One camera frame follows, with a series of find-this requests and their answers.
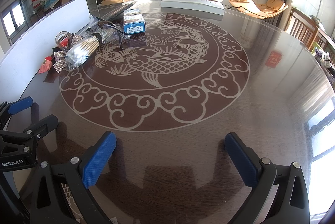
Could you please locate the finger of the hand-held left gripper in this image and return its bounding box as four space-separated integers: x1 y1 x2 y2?
0 114 59 160
0 96 34 131

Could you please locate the dining table blue tablecloth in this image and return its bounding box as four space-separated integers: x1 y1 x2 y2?
43 0 61 11

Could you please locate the white board panel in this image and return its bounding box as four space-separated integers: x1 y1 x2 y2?
0 0 91 69

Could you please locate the clear glass bottle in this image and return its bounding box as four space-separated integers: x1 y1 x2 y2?
55 31 76 50

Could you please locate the clear plastic packaging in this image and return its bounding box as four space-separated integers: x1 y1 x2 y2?
95 17 131 50

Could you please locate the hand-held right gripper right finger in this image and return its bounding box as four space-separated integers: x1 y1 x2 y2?
224 132 311 224

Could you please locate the wooden slatted chair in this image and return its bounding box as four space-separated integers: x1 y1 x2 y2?
285 7 335 54

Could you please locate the window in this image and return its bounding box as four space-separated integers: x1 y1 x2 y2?
1 2 29 36

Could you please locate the clear plastic bag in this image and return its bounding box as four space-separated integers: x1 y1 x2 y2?
89 14 123 44

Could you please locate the orange lounge chair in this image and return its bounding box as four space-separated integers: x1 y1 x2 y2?
228 0 289 18

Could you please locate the rhinestone bow hair clip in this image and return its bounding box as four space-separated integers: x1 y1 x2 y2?
52 53 69 73

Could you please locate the cotton swab pack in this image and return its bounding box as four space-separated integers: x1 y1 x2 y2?
64 34 101 72

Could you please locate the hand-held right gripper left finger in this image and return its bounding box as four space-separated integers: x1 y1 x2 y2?
30 131 117 224

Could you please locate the blue white medicine box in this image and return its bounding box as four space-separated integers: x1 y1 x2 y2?
123 8 146 35

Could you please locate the orange phone case packet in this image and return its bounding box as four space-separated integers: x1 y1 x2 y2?
38 55 57 74

